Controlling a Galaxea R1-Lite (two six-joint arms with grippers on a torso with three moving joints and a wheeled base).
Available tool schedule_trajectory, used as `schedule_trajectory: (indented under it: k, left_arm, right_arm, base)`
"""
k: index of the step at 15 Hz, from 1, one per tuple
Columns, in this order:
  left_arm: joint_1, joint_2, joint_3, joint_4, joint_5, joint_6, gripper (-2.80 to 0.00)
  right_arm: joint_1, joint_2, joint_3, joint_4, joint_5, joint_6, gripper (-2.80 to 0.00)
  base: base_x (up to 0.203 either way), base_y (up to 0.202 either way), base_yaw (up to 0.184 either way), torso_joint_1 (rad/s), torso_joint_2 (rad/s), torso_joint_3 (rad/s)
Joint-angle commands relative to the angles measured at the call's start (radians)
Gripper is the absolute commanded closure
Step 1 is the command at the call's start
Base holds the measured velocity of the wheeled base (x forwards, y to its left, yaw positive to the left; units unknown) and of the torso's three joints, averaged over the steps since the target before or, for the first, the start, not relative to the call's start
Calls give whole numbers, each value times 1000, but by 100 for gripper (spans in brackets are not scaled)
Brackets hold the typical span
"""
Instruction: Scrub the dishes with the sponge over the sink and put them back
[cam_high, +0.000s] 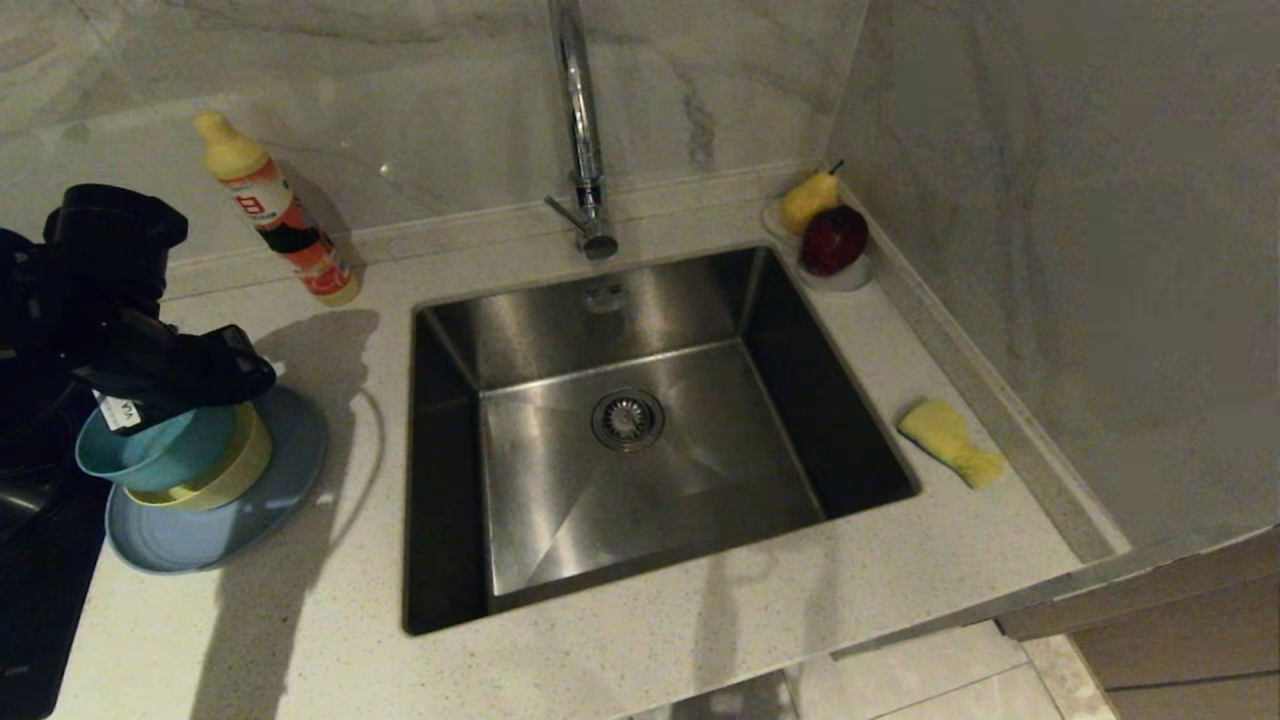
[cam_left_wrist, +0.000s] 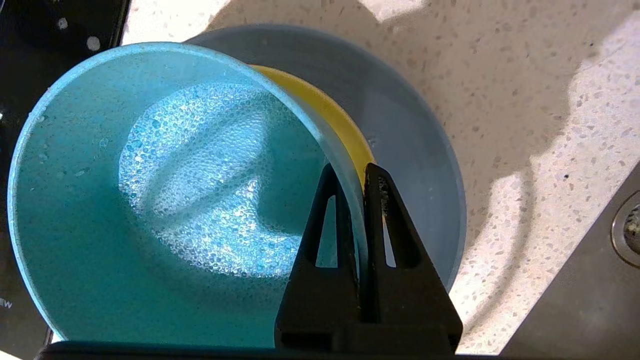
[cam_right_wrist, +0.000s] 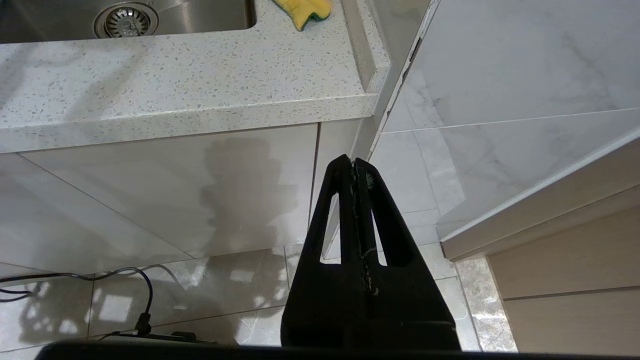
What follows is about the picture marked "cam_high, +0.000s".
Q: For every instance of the round metal drain strainer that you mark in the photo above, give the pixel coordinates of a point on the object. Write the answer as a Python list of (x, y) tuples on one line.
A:
[(628, 420)]

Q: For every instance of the orange white dish soap bottle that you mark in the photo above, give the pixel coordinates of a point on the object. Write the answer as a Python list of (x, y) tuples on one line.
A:
[(275, 205)]

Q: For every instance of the dark red apple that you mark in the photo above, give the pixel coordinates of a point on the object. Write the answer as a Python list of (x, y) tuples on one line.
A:
[(833, 240)]

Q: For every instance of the yellow sponge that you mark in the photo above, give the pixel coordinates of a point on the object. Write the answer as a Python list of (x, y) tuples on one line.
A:
[(945, 435)]

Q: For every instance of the small white fruit dish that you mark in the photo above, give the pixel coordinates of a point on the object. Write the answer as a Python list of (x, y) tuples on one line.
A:
[(845, 281)]

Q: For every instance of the teal bowl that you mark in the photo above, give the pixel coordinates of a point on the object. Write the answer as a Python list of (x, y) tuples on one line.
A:
[(170, 450)]

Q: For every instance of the yellow pear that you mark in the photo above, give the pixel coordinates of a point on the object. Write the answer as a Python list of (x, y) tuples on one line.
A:
[(806, 200)]

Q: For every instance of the stainless steel sink basin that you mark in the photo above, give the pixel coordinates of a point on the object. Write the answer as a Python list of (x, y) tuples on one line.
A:
[(640, 500)]

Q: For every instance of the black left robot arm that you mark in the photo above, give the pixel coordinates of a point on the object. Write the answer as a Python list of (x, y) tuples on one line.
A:
[(70, 270)]

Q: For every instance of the wooden cabinet front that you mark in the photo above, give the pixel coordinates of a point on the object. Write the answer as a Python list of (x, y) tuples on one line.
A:
[(1180, 640)]

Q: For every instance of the black induction cooktop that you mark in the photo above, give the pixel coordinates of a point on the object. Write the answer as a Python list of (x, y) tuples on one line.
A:
[(40, 600)]

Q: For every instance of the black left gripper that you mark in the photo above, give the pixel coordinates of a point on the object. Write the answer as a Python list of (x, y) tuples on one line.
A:
[(150, 365)]

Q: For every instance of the yellow bowl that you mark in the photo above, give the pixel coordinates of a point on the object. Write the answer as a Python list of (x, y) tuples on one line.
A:
[(235, 470)]

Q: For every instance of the chrome kitchen faucet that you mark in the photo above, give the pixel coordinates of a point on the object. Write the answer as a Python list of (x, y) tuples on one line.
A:
[(583, 120)]

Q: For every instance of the blue plate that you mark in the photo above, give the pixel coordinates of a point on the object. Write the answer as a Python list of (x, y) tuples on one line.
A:
[(290, 460)]

